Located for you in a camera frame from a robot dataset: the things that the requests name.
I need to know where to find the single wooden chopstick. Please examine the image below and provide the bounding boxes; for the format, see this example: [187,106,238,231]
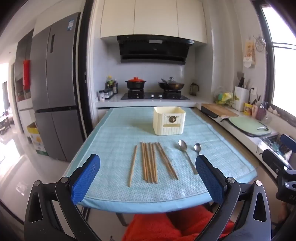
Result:
[128,145,138,187]

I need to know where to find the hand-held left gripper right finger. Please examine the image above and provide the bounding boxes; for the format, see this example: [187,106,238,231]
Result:
[195,155,272,241]

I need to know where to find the sauce bottles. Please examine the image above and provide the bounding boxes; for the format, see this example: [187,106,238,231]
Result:
[106,75,118,94]

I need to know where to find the black gas stove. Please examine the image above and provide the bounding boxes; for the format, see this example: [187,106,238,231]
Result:
[121,90,190,101]

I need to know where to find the black range hood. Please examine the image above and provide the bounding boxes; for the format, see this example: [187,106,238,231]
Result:
[117,35,196,65]

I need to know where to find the purple soap dispenser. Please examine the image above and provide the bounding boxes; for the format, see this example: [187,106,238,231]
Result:
[256,101,267,121]

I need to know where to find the white knife block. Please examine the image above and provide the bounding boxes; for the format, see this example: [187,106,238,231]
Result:
[232,86,249,112]

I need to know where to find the cardboard box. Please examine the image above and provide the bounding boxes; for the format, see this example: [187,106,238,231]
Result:
[26,122,48,156]

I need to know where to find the green cutting board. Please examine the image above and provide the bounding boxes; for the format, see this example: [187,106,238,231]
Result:
[228,116,272,137]

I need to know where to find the wooden cutting board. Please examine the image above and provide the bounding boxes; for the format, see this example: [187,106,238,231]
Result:
[201,103,238,118]

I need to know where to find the wok with glass lid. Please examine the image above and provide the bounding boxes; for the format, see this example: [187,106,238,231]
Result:
[158,77,185,91]

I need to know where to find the cream ribbed utensil holder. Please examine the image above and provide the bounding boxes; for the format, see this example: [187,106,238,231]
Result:
[153,106,186,136]

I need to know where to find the wire wall rack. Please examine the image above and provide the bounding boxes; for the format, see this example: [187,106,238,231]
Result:
[253,35,267,51]

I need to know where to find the black tray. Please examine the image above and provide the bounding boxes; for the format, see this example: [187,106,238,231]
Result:
[200,106,219,119]

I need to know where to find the light blue towel mat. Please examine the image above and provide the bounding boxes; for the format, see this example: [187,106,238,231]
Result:
[63,107,258,214]

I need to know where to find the window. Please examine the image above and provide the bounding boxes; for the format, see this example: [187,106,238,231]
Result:
[260,0,296,116]

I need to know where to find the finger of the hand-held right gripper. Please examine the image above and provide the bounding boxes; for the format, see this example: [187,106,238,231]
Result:
[280,134,296,149]
[262,149,290,173]

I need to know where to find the red hanging decoration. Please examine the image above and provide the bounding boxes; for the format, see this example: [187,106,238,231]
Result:
[23,60,31,91]

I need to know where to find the spice jar rack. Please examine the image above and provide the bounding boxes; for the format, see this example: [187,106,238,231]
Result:
[98,89,114,102]

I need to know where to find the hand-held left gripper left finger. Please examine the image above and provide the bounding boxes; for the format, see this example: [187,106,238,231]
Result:
[24,153,102,241]

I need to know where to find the black pot with red lid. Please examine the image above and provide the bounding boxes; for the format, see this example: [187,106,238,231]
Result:
[125,77,147,91]

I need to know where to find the yellow green bag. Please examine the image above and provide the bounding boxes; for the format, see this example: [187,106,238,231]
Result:
[214,87,235,106]

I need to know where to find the wall hanging organizer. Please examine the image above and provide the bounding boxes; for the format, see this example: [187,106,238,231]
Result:
[243,37,256,68]

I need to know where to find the large metal spoon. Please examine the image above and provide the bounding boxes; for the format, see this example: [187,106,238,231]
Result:
[178,139,199,175]

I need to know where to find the grey refrigerator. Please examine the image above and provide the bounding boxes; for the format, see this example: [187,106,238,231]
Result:
[30,11,81,162]

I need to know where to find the orange fleece clothing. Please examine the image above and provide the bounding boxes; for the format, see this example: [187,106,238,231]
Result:
[121,205,235,241]

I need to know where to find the white upper cabinets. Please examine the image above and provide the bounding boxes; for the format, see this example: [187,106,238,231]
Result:
[100,0,207,44]

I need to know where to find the row of wooden chopsticks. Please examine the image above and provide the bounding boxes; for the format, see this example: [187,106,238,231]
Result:
[141,142,179,184]

